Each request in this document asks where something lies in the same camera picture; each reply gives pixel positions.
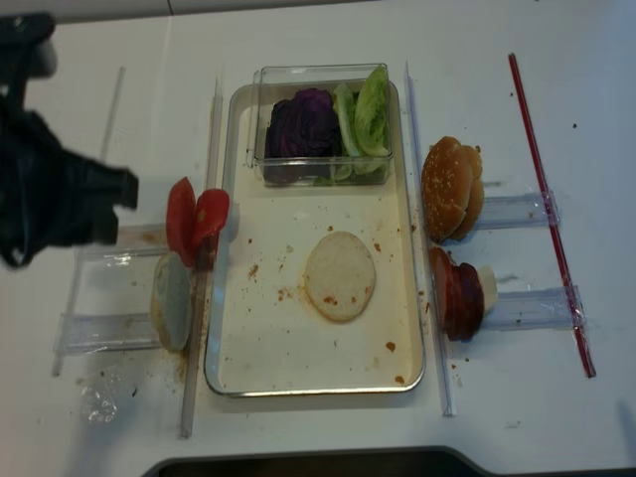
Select red plastic strip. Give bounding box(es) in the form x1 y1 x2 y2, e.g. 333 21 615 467
508 53 596 379

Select bun bottom slice in rack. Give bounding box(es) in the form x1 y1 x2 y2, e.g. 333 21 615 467
149 252 192 352

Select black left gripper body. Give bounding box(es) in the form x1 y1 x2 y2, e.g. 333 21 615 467
1 97 139 269

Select green lettuce leaves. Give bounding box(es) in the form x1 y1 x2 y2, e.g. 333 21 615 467
313 65 393 186

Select purple cabbage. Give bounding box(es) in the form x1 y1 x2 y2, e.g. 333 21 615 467
263 88 342 185

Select bun slice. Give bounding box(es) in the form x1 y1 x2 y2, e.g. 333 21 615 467
304 232 377 323
149 252 192 352

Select clear rail under bun bottoms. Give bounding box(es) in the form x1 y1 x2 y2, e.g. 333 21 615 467
55 313 161 355

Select tomato slice left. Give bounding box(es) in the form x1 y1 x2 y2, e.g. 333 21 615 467
165 177 196 268

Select black monitor edge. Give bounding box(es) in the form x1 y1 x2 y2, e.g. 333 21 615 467
146 448 491 476

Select tomato slice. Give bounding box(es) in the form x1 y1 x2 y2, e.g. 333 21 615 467
165 177 196 268
192 189 231 249

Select clear rail under patties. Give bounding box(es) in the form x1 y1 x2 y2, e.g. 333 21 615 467
480 286 586 332

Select clear long rail right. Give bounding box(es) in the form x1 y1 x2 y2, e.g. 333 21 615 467
403 62 456 417

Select metal tray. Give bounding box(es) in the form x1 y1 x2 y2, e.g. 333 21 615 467
204 86 425 398

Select front sesame bun top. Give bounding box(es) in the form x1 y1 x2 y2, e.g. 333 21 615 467
421 136 473 243

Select clear rail under buns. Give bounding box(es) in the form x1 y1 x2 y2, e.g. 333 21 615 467
474 192 560 231

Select clear rail under tomatoes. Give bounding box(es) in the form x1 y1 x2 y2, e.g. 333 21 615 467
75 224 168 264

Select clear far left strip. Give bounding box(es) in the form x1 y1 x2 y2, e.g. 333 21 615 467
51 66 127 378

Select clear plastic lettuce box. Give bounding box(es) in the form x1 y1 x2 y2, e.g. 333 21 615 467
249 64 393 187

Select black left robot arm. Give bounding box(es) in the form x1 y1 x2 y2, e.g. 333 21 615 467
1 13 139 269

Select tomato slice right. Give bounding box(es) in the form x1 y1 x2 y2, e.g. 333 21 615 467
192 189 231 249

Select rear bun top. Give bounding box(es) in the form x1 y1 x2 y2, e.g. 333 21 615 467
450 145 484 240

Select clear long rail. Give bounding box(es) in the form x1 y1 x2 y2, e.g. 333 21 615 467
403 62 456 417
178 76 224 439

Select clear long rail left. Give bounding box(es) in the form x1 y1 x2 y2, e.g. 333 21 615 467
178 76 224 439

